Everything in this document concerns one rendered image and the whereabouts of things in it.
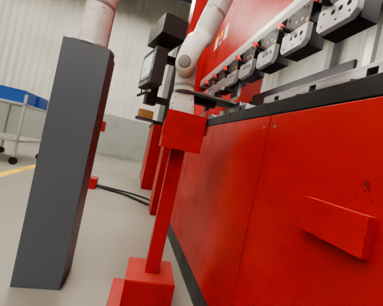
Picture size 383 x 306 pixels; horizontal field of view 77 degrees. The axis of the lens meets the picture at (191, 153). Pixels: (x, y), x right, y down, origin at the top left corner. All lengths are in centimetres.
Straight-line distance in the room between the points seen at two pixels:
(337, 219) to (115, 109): 806
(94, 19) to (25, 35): 827
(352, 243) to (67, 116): 98
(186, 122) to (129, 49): 790
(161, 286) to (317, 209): 74
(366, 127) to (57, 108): 99
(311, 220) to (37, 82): 873
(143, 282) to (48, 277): 38
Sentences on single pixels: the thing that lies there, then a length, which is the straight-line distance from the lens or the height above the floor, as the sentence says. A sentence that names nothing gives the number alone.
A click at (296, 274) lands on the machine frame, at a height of 45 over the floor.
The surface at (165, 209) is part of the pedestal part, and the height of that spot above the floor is 40.
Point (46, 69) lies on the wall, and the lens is 896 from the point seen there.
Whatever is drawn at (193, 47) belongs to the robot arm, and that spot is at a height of 104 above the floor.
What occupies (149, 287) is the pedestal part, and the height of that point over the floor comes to 10.
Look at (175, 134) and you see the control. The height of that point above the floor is 72.
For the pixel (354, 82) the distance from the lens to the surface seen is 60.
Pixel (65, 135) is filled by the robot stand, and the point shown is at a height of 62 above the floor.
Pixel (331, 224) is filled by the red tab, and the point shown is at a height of 58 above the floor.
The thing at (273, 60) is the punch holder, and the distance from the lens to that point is 118.
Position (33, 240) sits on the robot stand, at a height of 19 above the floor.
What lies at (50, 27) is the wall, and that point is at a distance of 932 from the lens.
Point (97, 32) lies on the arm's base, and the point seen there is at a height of 106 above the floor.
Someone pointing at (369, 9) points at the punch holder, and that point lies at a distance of 92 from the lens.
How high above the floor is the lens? 66
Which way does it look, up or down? level
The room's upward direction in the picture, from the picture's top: 12 degrees clockwise
